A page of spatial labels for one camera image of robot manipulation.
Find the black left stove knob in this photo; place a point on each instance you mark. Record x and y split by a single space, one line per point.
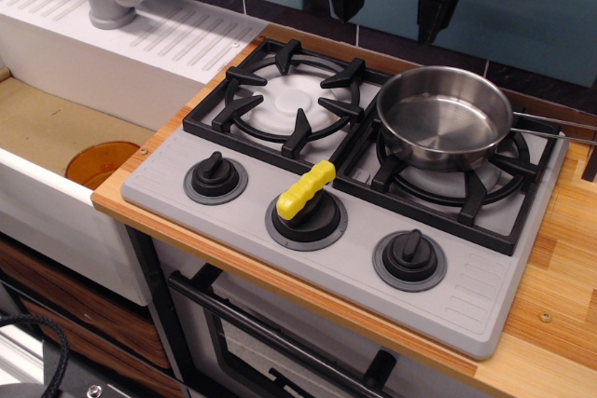
215 180

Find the black middle stove knob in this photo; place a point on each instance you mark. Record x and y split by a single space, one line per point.
318 225

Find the black burner grate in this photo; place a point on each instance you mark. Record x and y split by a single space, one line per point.
287 106
489 206

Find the black right stove knob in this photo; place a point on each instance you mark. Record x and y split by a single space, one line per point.
410 261

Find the wooden drawer fronts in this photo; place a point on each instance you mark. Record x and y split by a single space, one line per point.
107 330

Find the stainless steel pan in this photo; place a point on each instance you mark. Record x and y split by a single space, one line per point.
446 119

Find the white toy sink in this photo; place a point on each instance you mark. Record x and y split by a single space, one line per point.
66 86

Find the black right burner grate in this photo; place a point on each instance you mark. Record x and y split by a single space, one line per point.
489 206

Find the black left burner grate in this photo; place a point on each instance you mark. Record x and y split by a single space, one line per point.
287 106

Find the black stove knob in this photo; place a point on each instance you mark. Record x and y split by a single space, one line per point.
410 261
215 180
318 225

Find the grey toy stove top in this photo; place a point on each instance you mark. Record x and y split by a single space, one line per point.
466 311

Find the oven door with black handle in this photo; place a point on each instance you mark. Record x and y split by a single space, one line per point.
266 346

